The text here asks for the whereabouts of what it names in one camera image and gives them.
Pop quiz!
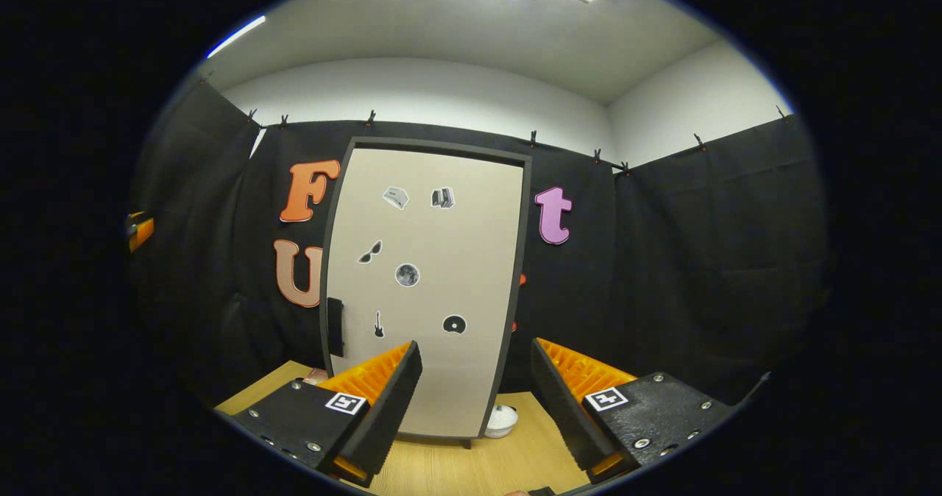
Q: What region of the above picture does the ceiling light strip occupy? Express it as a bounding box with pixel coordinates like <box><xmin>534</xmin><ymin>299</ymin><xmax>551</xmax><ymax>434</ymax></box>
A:
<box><xmin>206</xmin><ymin>15</ymin><xmax>267</xmax><ymax>59</ymax></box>

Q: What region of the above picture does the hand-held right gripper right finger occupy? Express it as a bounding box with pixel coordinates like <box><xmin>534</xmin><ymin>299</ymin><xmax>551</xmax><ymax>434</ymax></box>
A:
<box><xmin>530</xmin><ymin>336</ymin><xmax>740</xmax><ymax>486</ymax></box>

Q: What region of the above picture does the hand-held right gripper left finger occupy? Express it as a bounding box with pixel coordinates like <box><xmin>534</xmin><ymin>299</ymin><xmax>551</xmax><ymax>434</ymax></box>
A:
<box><xmin>228</xmin><ymin>340</ymin><xmax>424</xmax><ymax>488</ymax></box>

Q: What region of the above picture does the black door handle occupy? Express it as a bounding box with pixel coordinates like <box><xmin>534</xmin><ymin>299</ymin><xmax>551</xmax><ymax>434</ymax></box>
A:
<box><xmin>326</xmin><ymin>297</ymin><xmax>345</xmax><ymax>358</ymax></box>

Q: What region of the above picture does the white lidded pot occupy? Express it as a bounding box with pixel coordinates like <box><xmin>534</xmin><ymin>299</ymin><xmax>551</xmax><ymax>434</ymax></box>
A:
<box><xmin>484</xmin><ymin>405</ymin><xmax>519</xmax><ymax>439</ymax></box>

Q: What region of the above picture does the dark grey cabinet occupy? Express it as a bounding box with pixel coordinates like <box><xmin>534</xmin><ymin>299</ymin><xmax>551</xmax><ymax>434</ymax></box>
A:
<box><xmin>319</xmin><ymin>137</ymin><xmax>533</xmax><ymax>449</ymax></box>

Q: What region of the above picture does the black backdrop cloth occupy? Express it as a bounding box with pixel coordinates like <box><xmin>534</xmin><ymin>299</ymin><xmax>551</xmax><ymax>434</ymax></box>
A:
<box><xmin>129</xmin><ymin>77</ymin><xmax>829</xmax><ymax>408</ymax></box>

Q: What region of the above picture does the beige cabinet door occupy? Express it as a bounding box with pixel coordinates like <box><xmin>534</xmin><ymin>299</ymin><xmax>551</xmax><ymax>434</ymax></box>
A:
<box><xmin>326</xmin><ymin>148</ymin><xmax>525</xmax><ymax>438</ymax></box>

